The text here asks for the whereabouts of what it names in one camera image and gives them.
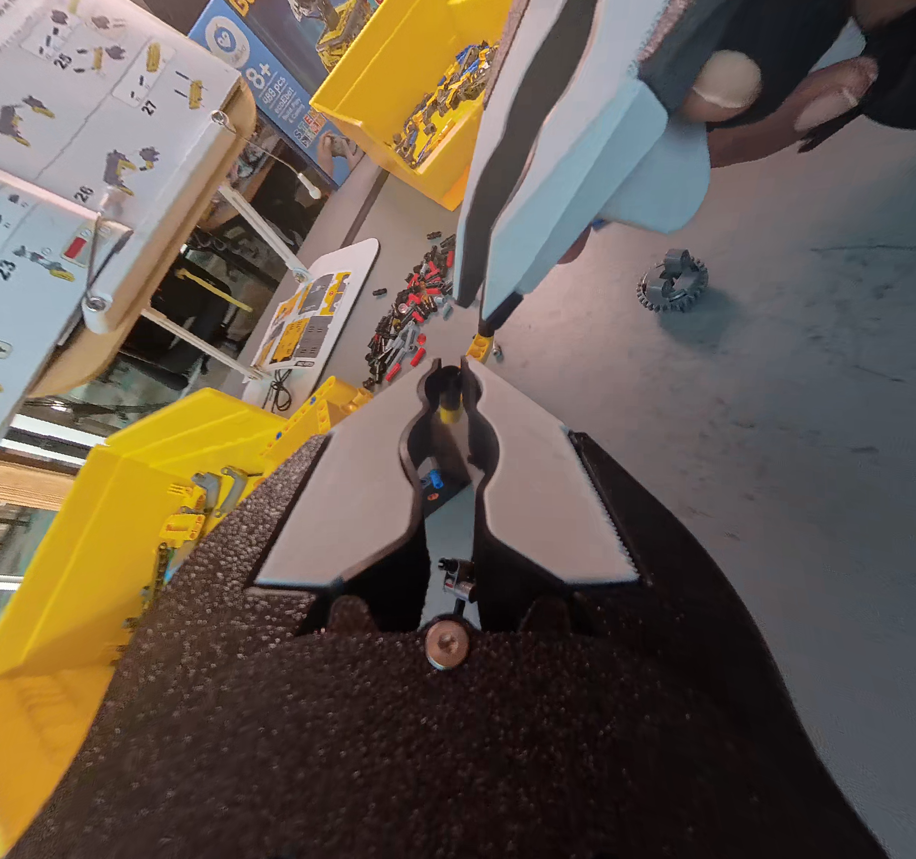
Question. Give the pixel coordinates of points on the heap of mixed lego parts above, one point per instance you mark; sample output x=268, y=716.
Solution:
x=436, y=100

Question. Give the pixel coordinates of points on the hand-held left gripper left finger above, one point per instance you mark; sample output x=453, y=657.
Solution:
x=343, y=508

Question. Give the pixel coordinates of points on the lego instruction booklet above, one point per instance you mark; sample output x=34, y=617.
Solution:
x=107, y=122

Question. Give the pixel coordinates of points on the yellow bin with small parts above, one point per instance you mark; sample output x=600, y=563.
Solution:
x=358, y=111

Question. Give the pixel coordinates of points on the grey lego gear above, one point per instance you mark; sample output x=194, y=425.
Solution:
x=673, y=279

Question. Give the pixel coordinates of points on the pile of small lego pieces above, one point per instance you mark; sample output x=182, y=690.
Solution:
x=408, y=315

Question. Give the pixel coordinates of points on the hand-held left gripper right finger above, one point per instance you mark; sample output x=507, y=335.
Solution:
x=551, y=508

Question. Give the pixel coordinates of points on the yellow lego beam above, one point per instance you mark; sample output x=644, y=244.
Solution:
x=479, y=348

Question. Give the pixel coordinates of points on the heap of large lego parts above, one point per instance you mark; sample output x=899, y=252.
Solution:
x=193, y=508

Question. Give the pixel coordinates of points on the blue toy set box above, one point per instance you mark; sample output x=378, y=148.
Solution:
x=265, y=50

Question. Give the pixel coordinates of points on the yellow grey sticker sheet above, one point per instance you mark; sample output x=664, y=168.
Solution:
x=308, y=329

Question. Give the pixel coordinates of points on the yellow grey lego claw assembly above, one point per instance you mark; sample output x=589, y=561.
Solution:
x=458, y=576

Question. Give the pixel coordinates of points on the black lego tube connector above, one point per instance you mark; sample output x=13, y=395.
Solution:
x=501, y=311
x=447, y=381

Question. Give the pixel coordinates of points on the person's right hand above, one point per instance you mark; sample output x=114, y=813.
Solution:
x=837, y=82

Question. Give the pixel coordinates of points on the yellow bin with large parts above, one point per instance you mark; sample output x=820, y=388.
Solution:
x=86, y=551

